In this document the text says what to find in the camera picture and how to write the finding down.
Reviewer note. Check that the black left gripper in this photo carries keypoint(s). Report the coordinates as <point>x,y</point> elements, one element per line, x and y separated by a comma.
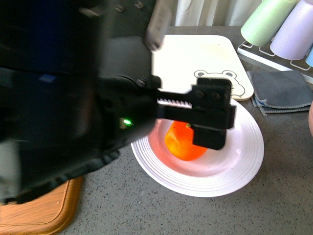
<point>132,101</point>

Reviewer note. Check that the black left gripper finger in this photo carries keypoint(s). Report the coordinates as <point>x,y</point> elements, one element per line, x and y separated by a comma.
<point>209,138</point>

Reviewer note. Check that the white ridged plate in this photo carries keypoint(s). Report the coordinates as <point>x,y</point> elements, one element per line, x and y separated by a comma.
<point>216,172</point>

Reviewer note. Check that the orange mandarin fruit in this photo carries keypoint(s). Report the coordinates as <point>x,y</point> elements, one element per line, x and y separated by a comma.
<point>179,141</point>

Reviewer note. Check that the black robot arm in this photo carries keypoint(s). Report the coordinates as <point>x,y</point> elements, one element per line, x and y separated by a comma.
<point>76,86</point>

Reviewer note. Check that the cream bear tray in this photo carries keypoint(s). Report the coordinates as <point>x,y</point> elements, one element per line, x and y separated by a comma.
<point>182,59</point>

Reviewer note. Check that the grey folded cloth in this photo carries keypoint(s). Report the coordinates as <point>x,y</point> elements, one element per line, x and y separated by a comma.
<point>280,92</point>

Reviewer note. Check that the grey white curtain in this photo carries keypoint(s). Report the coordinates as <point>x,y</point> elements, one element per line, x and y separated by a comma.
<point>214,12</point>

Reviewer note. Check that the white cup rack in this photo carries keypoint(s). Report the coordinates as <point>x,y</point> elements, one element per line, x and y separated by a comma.
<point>265,56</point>

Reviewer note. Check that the pink object at edge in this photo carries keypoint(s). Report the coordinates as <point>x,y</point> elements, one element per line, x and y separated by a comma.
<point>310,119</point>

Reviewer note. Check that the light green cup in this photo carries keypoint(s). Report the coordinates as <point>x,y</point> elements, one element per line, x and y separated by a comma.
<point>266,20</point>

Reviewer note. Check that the light blue cup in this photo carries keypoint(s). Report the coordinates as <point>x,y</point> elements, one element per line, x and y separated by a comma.
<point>309,58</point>

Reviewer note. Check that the lilac cup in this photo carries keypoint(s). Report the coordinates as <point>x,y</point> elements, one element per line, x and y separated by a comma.
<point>295,37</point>

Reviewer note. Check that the wooden serving tray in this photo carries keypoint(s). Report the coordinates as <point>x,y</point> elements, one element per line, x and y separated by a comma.
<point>47,215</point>

